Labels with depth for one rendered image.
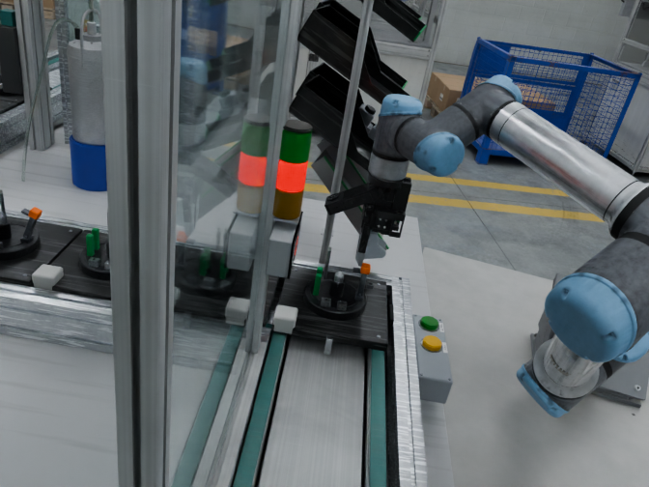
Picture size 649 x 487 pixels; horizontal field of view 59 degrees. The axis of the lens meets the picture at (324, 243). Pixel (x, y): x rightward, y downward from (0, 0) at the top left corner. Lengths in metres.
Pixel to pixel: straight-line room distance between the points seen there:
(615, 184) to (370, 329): 0.57
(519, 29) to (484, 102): 9.36
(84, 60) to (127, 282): 1.48
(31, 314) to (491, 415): 0.96
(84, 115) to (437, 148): 1.17
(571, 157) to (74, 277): 0.98
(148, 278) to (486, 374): 1.12
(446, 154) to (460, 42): 9.13
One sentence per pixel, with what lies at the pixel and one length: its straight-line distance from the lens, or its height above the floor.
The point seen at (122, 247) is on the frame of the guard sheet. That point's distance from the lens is 0.34.
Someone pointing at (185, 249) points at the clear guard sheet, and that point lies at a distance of 0.44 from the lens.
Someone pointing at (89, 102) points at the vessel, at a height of 1.14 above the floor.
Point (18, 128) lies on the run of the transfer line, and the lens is 2.30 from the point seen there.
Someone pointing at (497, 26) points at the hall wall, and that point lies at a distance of 10.24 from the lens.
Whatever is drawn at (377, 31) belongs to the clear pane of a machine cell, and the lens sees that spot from 5.12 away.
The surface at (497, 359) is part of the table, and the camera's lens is 1.44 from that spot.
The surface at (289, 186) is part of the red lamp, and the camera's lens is 0.92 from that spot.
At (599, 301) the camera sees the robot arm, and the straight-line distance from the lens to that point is 0.79.
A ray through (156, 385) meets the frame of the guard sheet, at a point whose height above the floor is 1.42.
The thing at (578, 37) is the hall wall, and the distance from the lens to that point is 10.84.
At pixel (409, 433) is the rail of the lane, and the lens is 1.05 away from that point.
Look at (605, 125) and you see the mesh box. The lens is 5.89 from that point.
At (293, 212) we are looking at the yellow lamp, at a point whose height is 1.28.
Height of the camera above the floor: 1.69
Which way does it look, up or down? 29 degrees down
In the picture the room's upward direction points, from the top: 10 degrees clockwise
